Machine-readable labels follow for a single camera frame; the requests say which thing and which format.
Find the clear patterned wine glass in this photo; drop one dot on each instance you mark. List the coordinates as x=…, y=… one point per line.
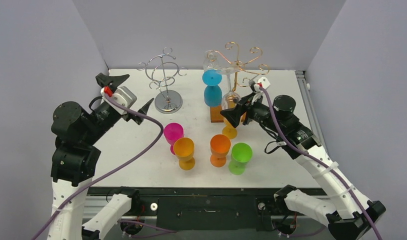
x=211, y=61

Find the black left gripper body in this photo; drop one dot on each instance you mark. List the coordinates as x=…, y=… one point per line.
x=102, y=114

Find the orange plastic wine glass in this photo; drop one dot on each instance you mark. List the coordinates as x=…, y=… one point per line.
x=220, y=146

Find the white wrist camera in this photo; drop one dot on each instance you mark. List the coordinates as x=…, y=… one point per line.
x=257, y=86
x=122, y=96

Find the clear small wine glass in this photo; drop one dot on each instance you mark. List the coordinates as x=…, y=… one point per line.
x=230, y=99

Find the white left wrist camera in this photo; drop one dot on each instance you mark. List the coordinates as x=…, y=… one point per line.
x=122, y=96

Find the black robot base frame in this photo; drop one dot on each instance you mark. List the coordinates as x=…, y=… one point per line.
x=210, y=213

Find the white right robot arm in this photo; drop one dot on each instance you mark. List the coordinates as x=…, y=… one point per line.
x=348, y=214

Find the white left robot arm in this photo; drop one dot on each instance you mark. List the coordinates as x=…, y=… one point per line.
x=75, y=158

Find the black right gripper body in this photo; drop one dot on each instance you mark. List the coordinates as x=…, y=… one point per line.
x=246, y=108

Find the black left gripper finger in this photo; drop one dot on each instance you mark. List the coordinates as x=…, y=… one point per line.
x=112, y=82
x=138, y=119

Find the pink plastic wine glass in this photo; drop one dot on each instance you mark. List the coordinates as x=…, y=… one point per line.
x=173, y=132

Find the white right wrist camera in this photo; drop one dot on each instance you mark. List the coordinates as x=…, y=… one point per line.
x=257, y=86

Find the blue plastic wine glass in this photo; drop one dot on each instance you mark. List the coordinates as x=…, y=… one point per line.
x=212, y=92

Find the yellow wine glass at back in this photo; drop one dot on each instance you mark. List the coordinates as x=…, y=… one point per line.
x=229, y=131

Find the silver wire glass rack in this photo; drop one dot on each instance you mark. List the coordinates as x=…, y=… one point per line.
x=162, y=71

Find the yellow wine glass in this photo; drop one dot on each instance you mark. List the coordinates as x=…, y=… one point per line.
x=184, y=149
x=229, y=131

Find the yellow wine glass in front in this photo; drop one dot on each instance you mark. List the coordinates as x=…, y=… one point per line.
x=184, y=149

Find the green plastic wine glass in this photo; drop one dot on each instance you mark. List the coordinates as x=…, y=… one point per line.
x=241, y=154

